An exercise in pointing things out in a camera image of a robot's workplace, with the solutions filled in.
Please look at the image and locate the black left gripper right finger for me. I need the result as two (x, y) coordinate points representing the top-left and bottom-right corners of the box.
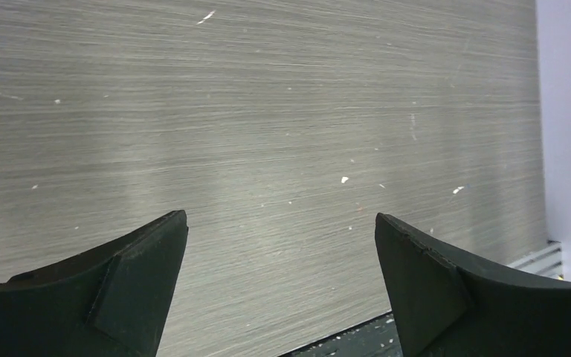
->
(375, 213), (571, 356)

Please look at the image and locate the aluminium frame rail front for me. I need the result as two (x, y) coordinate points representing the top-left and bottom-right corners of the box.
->
(509, 242), (564, 280)

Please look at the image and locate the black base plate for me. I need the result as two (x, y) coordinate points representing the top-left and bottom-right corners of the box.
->
(280, 312), (403, 357)

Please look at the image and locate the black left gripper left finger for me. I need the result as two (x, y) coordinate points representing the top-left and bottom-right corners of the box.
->
(0, 210), (188, 356)

